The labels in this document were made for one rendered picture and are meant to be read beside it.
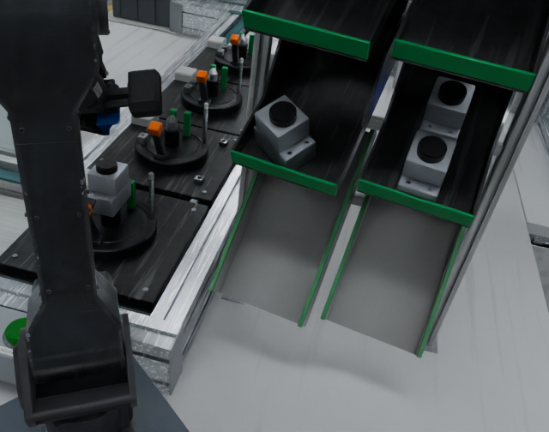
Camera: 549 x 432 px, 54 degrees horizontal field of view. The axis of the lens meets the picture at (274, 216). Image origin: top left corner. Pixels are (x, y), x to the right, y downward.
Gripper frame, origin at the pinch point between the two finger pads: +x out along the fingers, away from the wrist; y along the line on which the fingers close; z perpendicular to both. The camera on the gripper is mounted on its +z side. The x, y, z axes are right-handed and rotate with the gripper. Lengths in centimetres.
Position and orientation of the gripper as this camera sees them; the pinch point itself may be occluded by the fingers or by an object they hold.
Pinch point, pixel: (99, 119)
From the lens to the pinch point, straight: 78.0
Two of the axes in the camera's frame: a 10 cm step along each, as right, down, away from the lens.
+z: -1.0, -9.3, 3.5
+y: -9.9, 1.0, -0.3
